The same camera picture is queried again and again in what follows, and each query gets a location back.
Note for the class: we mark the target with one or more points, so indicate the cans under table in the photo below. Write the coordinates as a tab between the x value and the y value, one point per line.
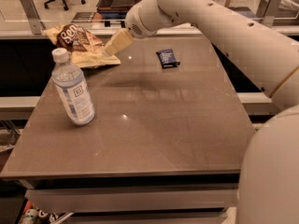
34	215

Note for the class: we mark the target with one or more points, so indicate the brown chip bag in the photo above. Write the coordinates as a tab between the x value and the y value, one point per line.
85	48

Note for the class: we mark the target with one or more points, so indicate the left metal glass bracket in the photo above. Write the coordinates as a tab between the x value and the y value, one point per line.
36	24

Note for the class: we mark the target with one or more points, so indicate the metal glass bracket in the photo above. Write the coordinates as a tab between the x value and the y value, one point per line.
270	13
36	24

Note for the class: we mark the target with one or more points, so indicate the grey table drawer unit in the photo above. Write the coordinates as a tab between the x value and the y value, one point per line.
206	198

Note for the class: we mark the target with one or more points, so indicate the clear plastic water bottle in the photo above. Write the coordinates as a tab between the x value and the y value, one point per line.
72	87

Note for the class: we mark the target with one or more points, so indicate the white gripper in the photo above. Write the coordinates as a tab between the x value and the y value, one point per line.
135	21

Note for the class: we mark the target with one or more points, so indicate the right metal glass bracket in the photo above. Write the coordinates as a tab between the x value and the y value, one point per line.
270	13

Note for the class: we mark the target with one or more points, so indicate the dark blue snack bar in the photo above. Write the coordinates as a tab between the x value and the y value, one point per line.
167	58

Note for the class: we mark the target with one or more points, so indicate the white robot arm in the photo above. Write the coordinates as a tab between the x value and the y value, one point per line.
268	190

